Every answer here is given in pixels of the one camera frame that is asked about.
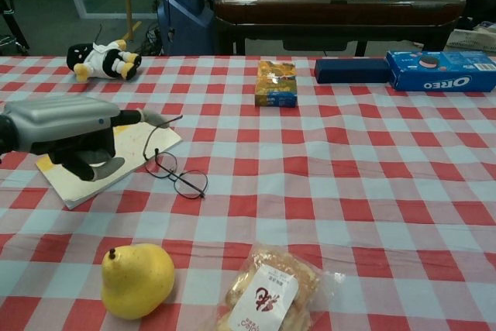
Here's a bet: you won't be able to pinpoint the yellow pear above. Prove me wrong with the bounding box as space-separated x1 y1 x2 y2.
101 243 177 321

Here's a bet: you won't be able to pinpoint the red white checked tablecloth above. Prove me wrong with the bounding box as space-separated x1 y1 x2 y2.
0 54 496 331

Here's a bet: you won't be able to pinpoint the white plastic basket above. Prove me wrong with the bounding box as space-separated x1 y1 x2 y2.
447 29 496 53

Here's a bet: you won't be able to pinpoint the black bag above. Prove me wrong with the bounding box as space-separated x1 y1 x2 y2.
458 0 496 32

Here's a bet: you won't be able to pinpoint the dark wooden mahjong table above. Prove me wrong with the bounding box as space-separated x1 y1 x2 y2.
212 0 467 57

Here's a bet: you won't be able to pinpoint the blue machine stand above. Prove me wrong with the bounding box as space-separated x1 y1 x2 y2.
157 0 216 57

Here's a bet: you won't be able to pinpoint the long dark blue box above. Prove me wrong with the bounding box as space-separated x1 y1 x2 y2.
314 58 391 84

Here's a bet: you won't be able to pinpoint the bread in clear plastic bag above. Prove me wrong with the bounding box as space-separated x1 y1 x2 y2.
215 244 335 331

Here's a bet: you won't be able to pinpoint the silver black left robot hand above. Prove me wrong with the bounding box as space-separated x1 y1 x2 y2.
2 96 174 183

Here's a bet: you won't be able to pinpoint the small orange and blue box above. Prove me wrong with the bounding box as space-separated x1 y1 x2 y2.
254 60 298 108

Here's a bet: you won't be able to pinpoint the black white penguin plush toy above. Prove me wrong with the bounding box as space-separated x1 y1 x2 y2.
65 40 143 84

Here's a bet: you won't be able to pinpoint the light wooden pole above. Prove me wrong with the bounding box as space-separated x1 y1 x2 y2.
121 0 135 43

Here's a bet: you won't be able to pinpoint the yellow and white notepad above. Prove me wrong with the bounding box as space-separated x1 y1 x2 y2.
36 120 183 211

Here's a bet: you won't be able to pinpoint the blue Oreo cookie box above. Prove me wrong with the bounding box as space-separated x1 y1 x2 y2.
384 50 496 93

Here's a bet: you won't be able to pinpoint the black wire eyeglasses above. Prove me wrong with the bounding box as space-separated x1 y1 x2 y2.
142 114 209 200

